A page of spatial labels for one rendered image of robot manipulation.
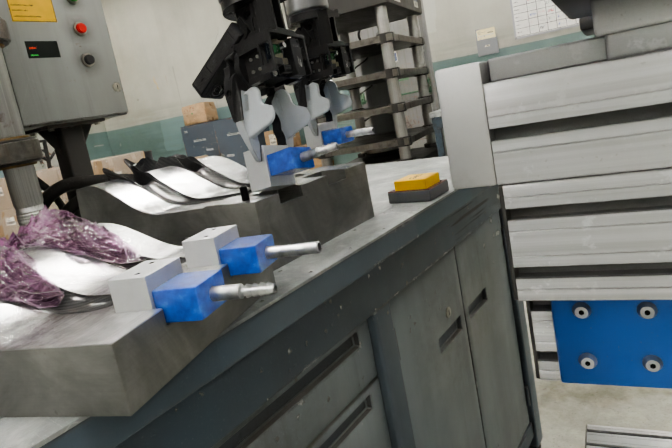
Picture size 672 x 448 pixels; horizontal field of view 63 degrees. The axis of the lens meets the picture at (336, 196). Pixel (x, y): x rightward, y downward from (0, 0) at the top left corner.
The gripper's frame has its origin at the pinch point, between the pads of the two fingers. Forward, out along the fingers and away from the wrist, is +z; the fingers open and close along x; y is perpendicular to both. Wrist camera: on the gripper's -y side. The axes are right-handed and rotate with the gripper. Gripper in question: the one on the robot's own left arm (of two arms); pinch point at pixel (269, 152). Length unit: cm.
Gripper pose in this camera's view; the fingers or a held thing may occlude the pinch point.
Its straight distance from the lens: 73.2
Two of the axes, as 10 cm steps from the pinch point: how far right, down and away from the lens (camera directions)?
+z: 2.2, 9.7, -0.4
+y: 7.8, -2.0, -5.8
